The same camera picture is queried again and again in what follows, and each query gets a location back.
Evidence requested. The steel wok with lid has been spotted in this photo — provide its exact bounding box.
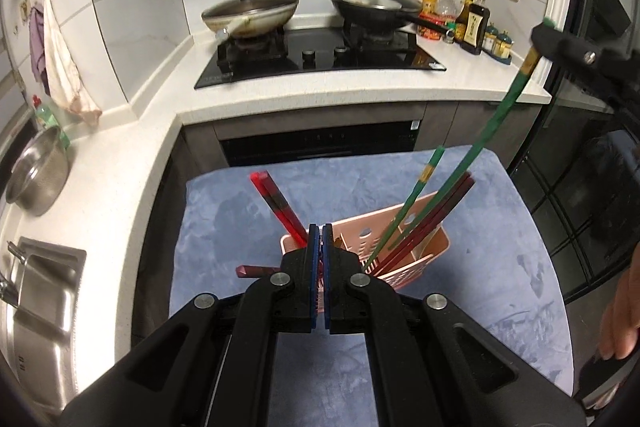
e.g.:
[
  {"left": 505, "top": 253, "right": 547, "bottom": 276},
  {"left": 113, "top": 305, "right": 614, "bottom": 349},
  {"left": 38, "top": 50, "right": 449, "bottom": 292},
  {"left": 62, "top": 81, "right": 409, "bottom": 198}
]
[{"left": 201, "top": 0, "right": 301, "bottom": 42}]

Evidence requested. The red packet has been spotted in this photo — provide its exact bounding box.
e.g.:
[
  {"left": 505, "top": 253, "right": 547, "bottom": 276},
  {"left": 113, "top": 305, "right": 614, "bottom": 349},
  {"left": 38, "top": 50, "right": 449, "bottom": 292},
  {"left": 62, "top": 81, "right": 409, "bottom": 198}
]
[{"left": 419, "top": 12, "right": 453, "bottom": 42}]

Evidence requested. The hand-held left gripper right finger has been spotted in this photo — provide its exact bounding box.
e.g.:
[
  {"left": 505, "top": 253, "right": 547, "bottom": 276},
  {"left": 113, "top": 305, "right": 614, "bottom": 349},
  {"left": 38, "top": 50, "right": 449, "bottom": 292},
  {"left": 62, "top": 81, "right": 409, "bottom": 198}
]
[{"left": 322, "top": 223, "right": 586, "bottom": 427}]

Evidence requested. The purple cloth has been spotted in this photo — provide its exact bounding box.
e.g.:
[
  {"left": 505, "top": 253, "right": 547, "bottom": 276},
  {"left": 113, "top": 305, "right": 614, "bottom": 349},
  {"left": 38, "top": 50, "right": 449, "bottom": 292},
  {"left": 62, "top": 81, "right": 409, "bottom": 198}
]
[{"left": 27, "top": 4, "right": 51, "bottom": 82}]

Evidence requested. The white pink towel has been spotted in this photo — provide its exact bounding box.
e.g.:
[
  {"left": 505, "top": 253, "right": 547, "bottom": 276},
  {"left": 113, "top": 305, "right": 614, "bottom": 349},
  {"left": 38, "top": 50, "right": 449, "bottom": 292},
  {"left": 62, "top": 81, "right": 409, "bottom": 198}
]
[{"left": 42, "top": 0, "right": 103, "bottom": 128}]

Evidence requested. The pink utensil basket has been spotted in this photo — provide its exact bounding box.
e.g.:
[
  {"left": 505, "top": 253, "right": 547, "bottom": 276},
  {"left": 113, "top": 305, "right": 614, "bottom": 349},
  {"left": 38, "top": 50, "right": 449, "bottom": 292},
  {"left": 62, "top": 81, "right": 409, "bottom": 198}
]
[{"left": 280, "top": 192, "right": 451, "bottom": 290}]

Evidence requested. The person's right hand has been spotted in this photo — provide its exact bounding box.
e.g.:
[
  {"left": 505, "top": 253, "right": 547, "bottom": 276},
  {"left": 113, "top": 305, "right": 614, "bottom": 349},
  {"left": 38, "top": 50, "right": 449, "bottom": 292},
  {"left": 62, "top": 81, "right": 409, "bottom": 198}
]
[{"left": 599, "top": 242, "right": 640, "bottom": 360}]

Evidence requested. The blue plush mat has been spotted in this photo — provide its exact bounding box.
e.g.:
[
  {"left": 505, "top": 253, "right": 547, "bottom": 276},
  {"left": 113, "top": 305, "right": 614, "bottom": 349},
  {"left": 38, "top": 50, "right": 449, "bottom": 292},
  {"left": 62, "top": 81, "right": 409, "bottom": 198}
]
[{"left": 169, "top": 146, "right": 573, "bottom": 427}]

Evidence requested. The steel faucet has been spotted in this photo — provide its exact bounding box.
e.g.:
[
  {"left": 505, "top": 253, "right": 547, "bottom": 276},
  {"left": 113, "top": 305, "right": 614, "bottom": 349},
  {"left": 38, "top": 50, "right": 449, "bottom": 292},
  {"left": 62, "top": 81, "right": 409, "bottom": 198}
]
[{"left": 0, "top": 242, "right": 28, "bottom": 308}]

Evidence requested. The dark sauce bottle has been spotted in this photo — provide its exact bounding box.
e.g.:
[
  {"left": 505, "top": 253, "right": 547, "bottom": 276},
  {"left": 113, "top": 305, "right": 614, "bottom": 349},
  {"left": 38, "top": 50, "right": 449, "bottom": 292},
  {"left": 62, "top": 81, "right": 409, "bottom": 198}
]
[{"left": 460, "top": 0, "right": 492, "bottom": 56}]

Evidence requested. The green chopstick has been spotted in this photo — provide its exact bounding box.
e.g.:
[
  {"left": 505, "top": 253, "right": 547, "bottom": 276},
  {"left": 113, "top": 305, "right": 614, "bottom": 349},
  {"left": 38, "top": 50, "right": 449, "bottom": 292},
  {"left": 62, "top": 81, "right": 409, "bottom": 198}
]
[
  {"left": 364, "top": 147, "right": 447, "bottom": 270},
  {"left": 362, "top": 18, "right": 557, "bottom": 272}
]

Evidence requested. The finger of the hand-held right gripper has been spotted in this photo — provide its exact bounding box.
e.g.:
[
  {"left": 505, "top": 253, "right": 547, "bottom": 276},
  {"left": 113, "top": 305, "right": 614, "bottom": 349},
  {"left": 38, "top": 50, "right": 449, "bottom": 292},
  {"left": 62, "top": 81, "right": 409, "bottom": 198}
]
[{"left": 531, "top": 22, "right": 618, "bottom": 105}]

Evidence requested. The black wok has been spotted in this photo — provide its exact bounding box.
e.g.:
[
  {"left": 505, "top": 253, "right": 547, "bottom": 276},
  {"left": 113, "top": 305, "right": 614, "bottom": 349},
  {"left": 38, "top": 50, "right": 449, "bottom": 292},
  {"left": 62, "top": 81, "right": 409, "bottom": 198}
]
[{"left": 329, "top": 0, "right": 451, "bottom": 38}]

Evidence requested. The clear plastic bottle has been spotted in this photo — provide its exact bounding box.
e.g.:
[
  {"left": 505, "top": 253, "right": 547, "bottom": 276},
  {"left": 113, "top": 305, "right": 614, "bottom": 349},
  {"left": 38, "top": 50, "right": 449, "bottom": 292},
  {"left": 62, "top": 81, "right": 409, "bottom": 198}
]
[{"left": 437, "top": 0, "right": 463, "bottom": 22}]

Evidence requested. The black built-in oven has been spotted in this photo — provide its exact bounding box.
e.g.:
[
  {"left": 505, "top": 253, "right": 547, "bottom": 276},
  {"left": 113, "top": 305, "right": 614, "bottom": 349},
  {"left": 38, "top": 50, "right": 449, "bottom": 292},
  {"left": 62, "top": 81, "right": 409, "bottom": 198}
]
[{"left": 219, "top": 121, "right": 420, "bottom": 166}]

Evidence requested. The black gas stove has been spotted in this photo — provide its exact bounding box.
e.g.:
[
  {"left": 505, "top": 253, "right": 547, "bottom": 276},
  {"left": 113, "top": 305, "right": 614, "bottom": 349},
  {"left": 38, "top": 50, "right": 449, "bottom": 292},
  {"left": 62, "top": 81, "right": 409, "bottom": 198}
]
[{"left": 194, "top": 27, "right": 447, "bottom": 88}]

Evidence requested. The green dish soap bottle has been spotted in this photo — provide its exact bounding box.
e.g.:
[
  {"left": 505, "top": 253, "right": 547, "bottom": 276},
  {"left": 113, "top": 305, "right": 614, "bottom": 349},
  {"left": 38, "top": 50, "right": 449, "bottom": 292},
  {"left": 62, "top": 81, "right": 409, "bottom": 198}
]
[{"left": 31, "top": 94, "right": 72, "bottom": 150}]

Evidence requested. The dark red chopstick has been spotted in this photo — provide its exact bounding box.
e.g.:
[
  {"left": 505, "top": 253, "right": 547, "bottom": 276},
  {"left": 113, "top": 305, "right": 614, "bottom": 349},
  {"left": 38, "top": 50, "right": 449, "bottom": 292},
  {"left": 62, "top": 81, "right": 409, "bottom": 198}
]
[
  {"left": 250, "top": 172, "right": 301, "bottom": 248},
  {"left": 372, "top": 173, "right": 473, "bottom": 275},
  {"left": 260, "top": 171, "right": 310, "bottom": 244}
]

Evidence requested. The steel bowl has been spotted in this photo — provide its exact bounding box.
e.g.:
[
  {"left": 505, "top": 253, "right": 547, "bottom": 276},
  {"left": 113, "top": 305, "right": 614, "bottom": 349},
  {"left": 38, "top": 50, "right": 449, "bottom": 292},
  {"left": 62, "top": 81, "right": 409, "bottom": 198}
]
[{"left": 5, "top": 124, "right": 71, "bottom": 217}]

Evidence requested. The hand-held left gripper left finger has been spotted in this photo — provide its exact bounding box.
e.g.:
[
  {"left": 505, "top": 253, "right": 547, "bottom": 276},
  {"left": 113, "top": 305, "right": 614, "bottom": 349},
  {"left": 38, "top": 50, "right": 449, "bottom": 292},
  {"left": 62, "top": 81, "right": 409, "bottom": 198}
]
[{"left": 60, "top": 223, "right": 321, "bottom": 427}]

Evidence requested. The steel sink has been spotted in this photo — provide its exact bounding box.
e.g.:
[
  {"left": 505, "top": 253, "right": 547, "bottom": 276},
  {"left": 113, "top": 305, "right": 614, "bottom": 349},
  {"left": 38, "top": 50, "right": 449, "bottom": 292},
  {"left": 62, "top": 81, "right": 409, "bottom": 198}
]
[{"left": 0, "top": 234, "right": 88, "bottom": 413}]

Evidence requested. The amber sauce bottle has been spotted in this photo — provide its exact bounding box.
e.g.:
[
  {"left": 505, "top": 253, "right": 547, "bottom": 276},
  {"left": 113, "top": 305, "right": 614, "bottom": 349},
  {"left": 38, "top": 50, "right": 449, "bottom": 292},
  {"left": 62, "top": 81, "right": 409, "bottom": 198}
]
[{"left": 456, "top": 0, "right": 477, "bottom": 38}]

